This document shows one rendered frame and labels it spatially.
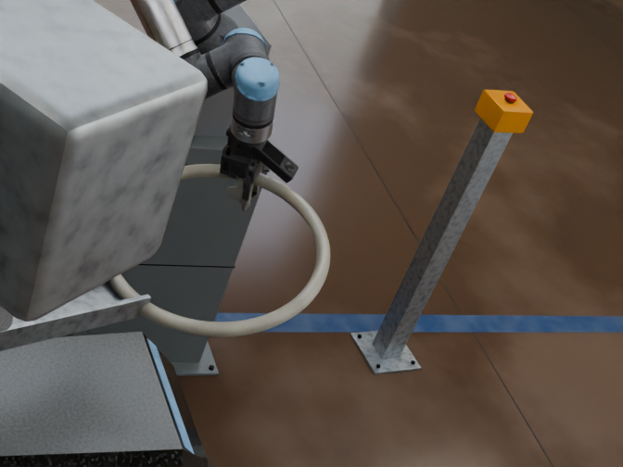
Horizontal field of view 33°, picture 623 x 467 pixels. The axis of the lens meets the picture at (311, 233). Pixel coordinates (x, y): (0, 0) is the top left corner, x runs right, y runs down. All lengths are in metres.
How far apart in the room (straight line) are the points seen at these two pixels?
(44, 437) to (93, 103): 1.54
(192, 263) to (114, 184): 2.55
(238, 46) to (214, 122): 0.67
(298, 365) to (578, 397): 1.11
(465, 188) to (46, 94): 2.84
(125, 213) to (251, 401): 2.81
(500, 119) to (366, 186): 1.55
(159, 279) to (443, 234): 0.94
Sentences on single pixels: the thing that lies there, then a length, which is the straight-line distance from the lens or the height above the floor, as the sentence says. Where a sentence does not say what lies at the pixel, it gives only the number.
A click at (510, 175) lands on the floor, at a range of 5.29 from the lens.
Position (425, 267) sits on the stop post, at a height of 0.44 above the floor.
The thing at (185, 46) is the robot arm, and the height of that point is 1.33.
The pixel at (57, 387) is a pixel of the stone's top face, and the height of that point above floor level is 0.81.
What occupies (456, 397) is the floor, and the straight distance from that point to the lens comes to 3.83.
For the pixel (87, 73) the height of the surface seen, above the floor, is 2.07.
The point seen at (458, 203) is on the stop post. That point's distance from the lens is 3.41.
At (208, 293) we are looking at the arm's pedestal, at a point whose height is 0.32.
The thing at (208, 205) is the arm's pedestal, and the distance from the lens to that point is 3.05.
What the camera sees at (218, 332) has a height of 1.01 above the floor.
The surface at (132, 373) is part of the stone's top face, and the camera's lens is 2.26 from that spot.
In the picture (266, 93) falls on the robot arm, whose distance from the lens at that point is 2.22.
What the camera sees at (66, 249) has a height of 1.98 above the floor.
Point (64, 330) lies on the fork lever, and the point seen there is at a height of 1.01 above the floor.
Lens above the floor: 2.38
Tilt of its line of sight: 34 degrees down
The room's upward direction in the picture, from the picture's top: 22 degrees clockwise
